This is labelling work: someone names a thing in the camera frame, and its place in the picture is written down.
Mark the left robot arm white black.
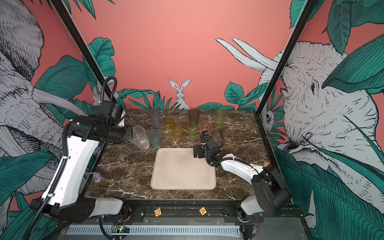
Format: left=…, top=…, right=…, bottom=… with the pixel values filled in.
left=24, top=100, right=133, bottom=240

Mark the clear plastic glass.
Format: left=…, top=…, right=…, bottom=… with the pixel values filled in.
left=129, top=126, right=150, bottom=150

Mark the pink plastic glass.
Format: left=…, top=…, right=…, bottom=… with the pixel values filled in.
left=199, top=120, right=211, bottom=133

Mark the green plastic glass short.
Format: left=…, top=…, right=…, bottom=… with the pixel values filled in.
left=187, top=122, right=199, bottom=138

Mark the tall light green glass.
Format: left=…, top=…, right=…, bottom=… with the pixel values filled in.
left=215, top=110, right=227, bottom=129

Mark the teal frosted glass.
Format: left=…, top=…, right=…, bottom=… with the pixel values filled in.
left=148, top=129, right=161, bottom=149

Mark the black front rail base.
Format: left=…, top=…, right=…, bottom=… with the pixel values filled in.
left=50, top=198, right=304, bottom=225

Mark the left black frame post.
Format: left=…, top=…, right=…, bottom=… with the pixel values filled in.
left=50, top=0, right=106, bottom=86

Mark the beige square tray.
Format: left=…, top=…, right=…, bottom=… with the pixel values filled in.
left=151, top=148, right=217, bottom=191

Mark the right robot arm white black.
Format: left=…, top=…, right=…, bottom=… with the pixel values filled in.
left=193, top=130, right=292, bottom=223

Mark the black frame post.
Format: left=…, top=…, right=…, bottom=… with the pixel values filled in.
left=50, top=0, right=106, bottom=86
left=254, top=0, right=317, bottom=117

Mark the small purple toy figure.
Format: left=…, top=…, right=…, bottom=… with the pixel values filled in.
left=92, top=172, right=104, bottom=183

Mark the yellow plastic glass front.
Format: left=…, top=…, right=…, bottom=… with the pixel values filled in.
left=171, top=120, right=184, bottom=140

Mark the blue grey plastic glass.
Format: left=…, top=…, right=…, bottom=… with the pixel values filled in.
left=148, top=109, right=162, bottom=129

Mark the amber plastic glass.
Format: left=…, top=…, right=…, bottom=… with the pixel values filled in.
left=162, top=117, right=174, bottom=131

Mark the dark brown plastic glass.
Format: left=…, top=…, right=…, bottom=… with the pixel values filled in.
left=188, top=109, right=200, bottom=123

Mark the right black frame post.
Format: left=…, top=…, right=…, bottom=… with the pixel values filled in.
left=254, top=0, right=317, bottom=117

